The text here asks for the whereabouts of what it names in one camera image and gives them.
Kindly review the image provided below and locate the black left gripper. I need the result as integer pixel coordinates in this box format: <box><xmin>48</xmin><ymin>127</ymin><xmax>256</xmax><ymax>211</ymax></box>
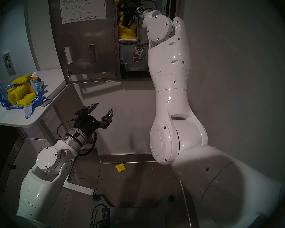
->
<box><xmin>73</xmin><ymin>103</ymin><xmax>114</xmax><ymax>136</ymax></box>

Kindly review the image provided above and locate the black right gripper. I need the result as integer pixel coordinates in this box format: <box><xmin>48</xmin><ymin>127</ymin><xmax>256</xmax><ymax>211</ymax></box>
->
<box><xmin>119</xmin><ymin>0</ymin><xmax>144</xmax><ymax>28</ymax></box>

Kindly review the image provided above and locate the stainless steel dispenser door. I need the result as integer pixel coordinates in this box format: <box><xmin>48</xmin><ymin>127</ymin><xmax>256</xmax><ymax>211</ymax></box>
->
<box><xmin>49</xmin><ymin>0</ymin><xmax>121</xmax><ymax>85</ymax></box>

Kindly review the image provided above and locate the dark robot base platform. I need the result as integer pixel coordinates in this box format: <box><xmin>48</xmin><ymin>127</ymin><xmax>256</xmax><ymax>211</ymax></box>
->
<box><xmin>101</xmin><ymin>194</ymin><xmax>171</xmax><ymax>228</ymax></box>

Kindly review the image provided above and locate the stainless steel dispenser cabinet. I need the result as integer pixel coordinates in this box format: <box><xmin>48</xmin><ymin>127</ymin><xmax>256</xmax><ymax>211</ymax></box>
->
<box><xmin>114</xmin><ymin>0</ymin><xmax>182</xmax><ymax>81</ymax></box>

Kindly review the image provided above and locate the chrome dispensing lever mechanism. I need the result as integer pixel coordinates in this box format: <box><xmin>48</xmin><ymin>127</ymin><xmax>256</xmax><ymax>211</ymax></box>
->
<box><xmin>133</xmin><ymin>43</ymin><xmax>148</xmax><ymax>63</ymax></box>

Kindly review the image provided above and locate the white instruction sheet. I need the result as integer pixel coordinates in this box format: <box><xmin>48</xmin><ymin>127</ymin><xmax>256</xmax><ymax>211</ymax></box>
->
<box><xmin>59</xmin><ymin>0</ymin><xmax>107</xmax><ymax>24</ymax></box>

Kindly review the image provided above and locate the blue plastic pad bag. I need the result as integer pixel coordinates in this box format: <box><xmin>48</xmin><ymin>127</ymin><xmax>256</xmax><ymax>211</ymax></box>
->
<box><xmin>0</xmin><ymin>76</ymin><xmax>49</xmax><ymax>119</ymax></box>

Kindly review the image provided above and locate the black power box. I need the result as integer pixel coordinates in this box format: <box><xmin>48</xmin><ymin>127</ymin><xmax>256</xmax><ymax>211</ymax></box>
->
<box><xmin>102</xmin><ymin>207</ymin><xmax>111</xmax><ymax>224</ymax></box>

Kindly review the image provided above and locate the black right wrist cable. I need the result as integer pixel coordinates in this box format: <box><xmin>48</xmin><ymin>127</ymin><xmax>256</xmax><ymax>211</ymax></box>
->
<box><xmin>135</xmin><ymin>0</ymin><xmax>157</xmax><ymax>10</ymax></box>

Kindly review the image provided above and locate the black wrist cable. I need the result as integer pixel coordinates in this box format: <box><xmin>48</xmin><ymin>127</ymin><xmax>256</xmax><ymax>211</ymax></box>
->
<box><xmin>57</xmin><ymin>119</ymin><xmax>98</xmax><ymax>157</ymax></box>
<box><xmin>135</xmin><ymin>0</ymin><xmax>157</xmax><ymax>10</ymax></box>

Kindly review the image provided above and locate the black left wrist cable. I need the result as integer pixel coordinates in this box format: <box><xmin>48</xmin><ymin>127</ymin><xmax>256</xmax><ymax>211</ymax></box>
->
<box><xmin>57</xmin><ymin>119</ymin><xmax>98</xmax><ymax>157</ymax></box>

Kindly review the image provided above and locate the white pedestal table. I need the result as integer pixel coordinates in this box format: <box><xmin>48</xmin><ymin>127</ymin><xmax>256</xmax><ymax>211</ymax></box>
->
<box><xmin>0</xmin><ymin>68</ymin><xmax>95</xmax><ymax>196</ymax></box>

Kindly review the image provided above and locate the black and green cable bundle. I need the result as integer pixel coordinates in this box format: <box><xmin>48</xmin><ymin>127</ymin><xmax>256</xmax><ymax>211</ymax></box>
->
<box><xmin>90</xmin><ymin>204</ymin><xmax>109</xmax><ymax>228</ymax></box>

